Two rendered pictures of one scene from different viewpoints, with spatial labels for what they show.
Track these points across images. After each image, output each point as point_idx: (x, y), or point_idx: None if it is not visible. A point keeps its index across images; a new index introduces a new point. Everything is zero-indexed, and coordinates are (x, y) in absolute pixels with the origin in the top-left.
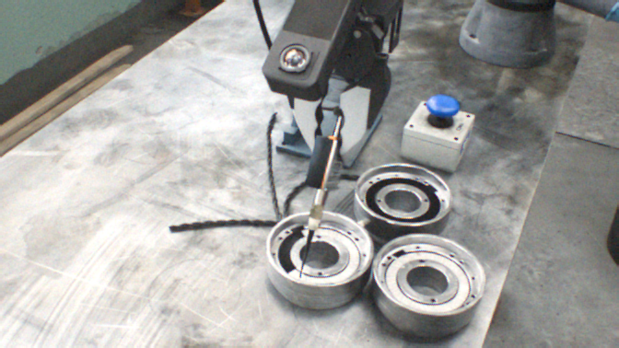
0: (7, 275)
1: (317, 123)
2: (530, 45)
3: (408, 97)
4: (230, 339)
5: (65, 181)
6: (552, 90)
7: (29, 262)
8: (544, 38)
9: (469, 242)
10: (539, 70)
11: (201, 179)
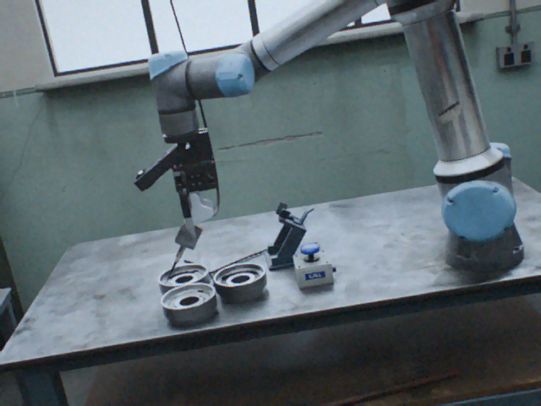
0: (135, 254)
1: None
2: (468, 253)
3: (360, 257)
4: (136, 293)
5: None
6: (443, 283)
7: (144, 253)
8: (475, 249)
9: (244, 309)
10: (466, 273)
11: (223, 252)
